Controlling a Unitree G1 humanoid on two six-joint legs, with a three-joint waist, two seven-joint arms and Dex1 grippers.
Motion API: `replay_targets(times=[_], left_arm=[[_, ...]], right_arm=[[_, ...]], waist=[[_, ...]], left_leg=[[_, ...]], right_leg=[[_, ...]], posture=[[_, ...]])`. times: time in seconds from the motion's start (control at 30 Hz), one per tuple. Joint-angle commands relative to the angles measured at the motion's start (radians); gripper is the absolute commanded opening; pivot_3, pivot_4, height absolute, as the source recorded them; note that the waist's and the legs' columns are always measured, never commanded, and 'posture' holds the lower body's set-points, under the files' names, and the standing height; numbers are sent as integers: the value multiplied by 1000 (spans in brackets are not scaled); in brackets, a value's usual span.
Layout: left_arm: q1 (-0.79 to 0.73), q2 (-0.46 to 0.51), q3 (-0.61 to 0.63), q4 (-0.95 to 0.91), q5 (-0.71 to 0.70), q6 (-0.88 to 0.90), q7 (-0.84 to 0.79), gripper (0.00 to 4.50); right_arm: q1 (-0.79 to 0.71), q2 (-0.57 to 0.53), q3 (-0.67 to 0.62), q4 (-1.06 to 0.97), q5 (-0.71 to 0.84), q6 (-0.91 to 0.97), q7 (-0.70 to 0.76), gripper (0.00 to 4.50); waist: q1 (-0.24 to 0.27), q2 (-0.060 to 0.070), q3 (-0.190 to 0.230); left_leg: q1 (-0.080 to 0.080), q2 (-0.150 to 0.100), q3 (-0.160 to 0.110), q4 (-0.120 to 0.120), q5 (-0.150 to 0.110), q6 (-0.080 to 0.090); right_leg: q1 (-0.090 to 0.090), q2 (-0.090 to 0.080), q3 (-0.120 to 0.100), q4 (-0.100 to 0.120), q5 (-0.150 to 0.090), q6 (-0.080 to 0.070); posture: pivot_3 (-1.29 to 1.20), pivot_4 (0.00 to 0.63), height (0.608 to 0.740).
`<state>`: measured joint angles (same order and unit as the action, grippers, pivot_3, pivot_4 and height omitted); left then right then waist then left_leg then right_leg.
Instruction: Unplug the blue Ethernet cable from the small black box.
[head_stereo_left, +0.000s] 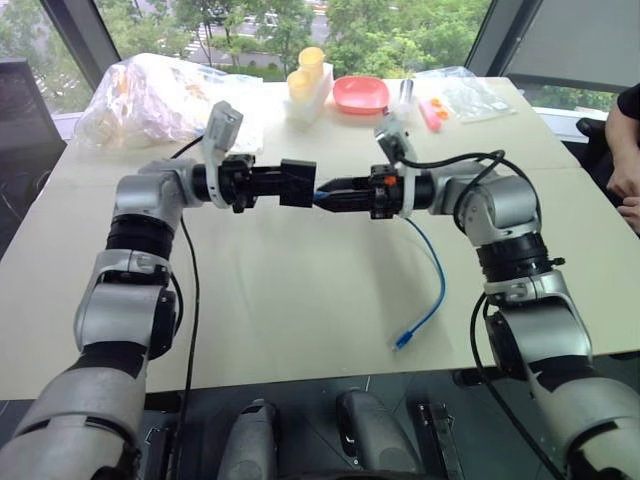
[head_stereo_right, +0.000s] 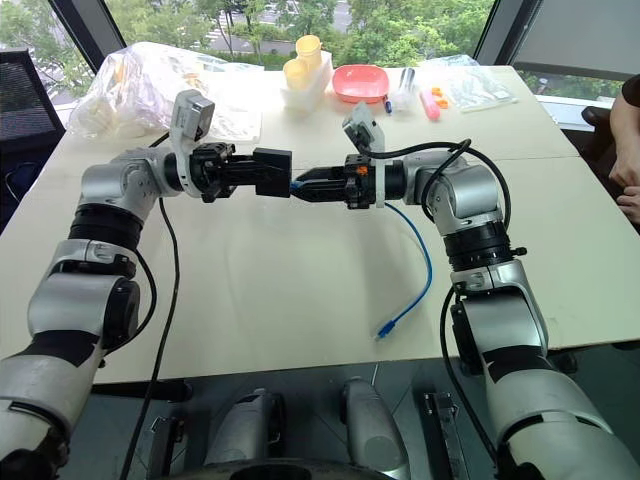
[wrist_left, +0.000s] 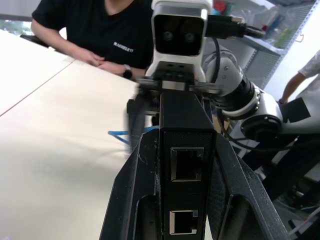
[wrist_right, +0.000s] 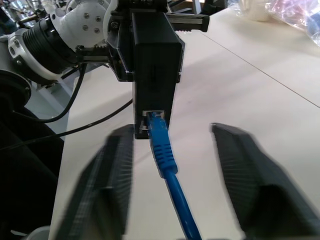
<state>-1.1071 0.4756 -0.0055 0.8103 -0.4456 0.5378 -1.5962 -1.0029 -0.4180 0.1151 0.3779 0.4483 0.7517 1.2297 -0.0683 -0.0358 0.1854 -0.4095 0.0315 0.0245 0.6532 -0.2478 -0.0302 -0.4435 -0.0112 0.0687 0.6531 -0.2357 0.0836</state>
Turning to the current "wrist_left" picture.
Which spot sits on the black wristwatch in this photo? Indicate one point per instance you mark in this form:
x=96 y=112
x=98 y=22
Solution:
x=127 y=72

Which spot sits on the black flat device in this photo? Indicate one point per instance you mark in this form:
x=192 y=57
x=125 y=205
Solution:
x=35 y=40

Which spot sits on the right hand of person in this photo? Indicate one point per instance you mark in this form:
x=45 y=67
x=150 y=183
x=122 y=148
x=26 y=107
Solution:
x=93 y=58

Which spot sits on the left hand of person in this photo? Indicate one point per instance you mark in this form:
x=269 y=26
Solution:
x=111 y=68

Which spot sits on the person in white shirt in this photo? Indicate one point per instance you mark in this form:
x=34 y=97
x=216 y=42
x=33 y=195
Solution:
x=311 y=72

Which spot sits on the grey metal shelf rack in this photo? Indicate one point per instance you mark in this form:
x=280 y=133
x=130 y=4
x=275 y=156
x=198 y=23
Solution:
x=287 y=27

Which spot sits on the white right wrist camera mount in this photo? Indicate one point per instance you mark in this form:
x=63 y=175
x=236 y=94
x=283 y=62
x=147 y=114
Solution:
x=178 y=15

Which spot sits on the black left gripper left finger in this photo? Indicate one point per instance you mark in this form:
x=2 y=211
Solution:
x=132 y=190

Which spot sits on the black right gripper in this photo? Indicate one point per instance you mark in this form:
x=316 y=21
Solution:
x=175 y=73

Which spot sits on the person in black T-shirt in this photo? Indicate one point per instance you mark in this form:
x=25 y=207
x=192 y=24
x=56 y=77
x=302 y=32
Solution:
x=120 y=22

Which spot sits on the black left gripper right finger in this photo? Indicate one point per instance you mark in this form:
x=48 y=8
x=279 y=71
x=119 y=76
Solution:
x=240 y=200

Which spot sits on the small black box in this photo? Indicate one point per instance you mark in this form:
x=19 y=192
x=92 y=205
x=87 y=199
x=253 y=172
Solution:
x=186 y=117

